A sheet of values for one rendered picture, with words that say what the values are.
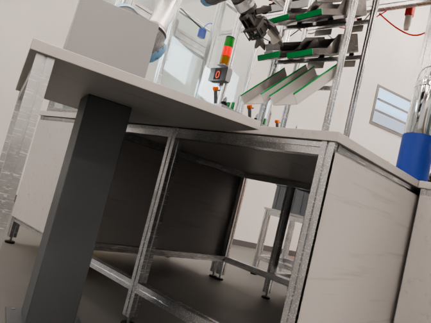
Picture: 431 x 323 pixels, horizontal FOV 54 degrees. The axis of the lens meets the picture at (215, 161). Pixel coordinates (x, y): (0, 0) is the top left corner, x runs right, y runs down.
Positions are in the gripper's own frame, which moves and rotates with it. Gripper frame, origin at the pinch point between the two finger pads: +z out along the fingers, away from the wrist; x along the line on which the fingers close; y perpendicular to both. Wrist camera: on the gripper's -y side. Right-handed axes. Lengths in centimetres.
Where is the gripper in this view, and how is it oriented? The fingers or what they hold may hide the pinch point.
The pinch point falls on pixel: (273, 45)
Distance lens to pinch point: 182.3
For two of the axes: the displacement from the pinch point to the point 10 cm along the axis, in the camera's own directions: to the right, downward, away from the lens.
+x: 7.1, 0.4, -7.1
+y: -4.6, 7.8, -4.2
